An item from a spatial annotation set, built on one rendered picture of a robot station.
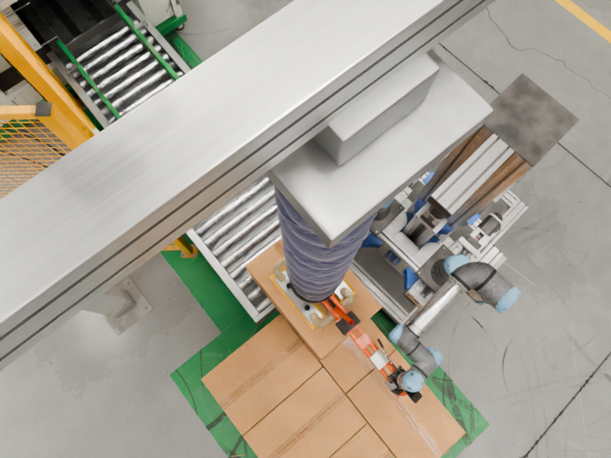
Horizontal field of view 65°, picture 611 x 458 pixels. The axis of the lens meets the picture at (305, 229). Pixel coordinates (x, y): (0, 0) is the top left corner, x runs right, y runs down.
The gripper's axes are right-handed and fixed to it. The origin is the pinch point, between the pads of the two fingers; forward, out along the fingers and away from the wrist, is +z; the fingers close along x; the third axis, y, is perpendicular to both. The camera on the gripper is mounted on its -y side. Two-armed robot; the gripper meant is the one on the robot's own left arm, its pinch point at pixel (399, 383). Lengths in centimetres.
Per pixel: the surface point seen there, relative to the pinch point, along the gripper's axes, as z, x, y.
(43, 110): -90, 42, 146
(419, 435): 67, 1, -38
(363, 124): -176, 7, 51
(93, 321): 121, 122, 152
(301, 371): 67, 30, 32
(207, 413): 122, 96, 51
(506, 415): 121, -58, -81
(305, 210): -167, 18, 50
